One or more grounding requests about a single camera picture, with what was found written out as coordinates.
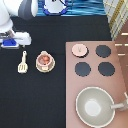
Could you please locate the grey faucet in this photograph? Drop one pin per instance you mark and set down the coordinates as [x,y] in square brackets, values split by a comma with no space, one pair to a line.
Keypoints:
[123,105]

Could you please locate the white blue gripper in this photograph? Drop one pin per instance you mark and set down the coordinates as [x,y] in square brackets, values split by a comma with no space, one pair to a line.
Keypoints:
[13,39]

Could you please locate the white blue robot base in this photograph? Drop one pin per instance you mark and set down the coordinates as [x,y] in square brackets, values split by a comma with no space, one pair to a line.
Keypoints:
[54,7]

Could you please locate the pink stove counter block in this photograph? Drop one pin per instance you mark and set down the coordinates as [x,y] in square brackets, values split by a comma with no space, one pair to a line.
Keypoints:
[114,85]

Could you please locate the round wooden plate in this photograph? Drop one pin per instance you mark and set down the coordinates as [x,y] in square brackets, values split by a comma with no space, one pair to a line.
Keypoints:
[45,64]

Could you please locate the black stove burner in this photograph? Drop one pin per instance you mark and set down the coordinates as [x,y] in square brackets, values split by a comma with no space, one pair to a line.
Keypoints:
[106,69]
[103,51]

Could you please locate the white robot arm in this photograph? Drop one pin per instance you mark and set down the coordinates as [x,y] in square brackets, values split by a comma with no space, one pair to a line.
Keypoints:
[25,9]

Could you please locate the cream slotted spatula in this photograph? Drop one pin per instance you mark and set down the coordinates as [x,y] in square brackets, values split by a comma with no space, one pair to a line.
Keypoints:
[23,67]

